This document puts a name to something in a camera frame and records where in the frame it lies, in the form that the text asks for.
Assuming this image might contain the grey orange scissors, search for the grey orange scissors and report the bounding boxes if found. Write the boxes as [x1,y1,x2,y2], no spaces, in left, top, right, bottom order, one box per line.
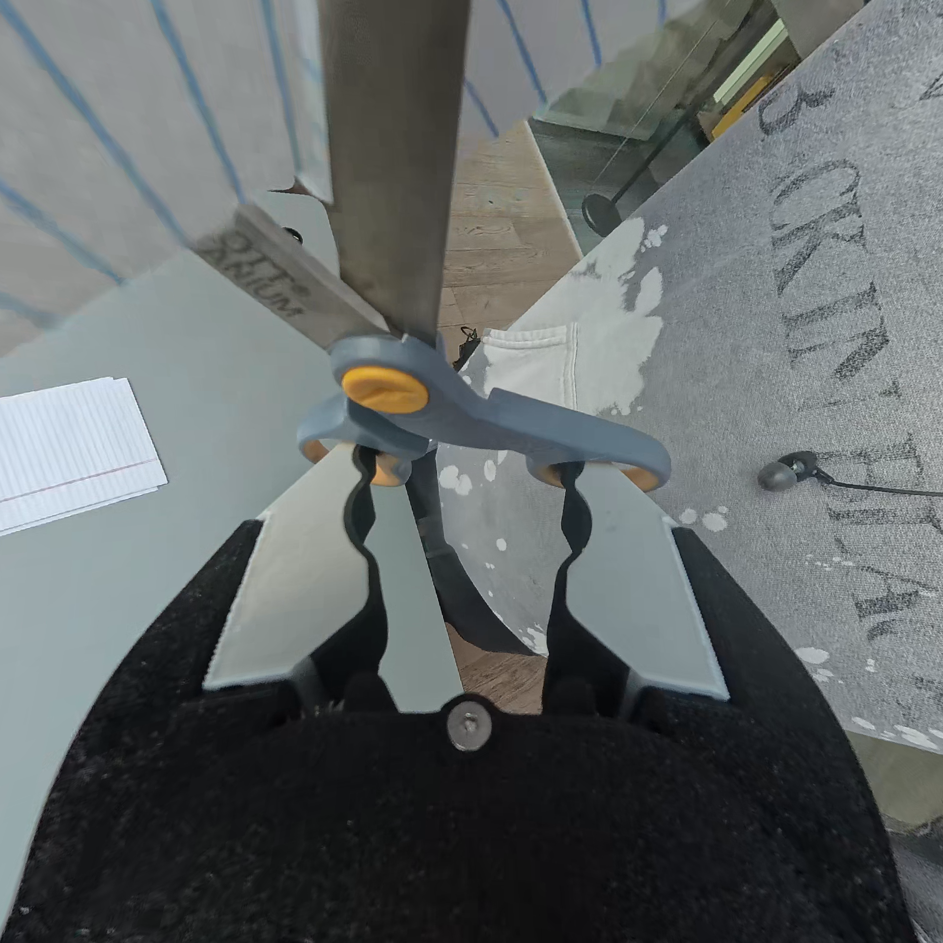
[193,0,673,493]

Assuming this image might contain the thin black cable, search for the thin black cable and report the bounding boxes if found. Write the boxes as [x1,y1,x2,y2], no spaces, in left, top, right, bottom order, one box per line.
[757,451,943,498]

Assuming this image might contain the person's grey hooded sweatshirt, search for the person's grey hooded sweatshirt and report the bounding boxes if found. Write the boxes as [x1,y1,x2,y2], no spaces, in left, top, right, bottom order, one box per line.
[436,0,943,754]

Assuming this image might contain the stack of lined paper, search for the stack of lined paper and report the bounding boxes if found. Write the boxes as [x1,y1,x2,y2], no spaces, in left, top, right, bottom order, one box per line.
[0,377,169,536]

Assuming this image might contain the lined paper sheet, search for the lined paper sheet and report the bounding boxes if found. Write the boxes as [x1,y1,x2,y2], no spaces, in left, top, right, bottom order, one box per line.
[0,0,667,358]

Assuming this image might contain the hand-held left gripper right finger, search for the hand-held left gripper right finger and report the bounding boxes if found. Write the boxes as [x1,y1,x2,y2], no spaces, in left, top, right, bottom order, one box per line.
[544,458,732,721]

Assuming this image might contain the black round base stand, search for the black round base stand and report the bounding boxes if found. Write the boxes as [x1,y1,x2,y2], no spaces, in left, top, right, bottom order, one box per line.
[581,96,726,238]

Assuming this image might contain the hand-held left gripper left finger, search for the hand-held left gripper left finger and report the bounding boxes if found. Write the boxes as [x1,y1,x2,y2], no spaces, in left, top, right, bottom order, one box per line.
[202,442,402,712]

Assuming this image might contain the glass railing panel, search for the glass railing panel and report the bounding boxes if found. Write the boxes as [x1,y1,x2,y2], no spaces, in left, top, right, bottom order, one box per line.
[529,0,797,255]

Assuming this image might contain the grey desk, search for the grey desk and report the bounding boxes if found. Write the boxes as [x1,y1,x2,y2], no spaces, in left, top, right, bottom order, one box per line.
[0,188,467,870]

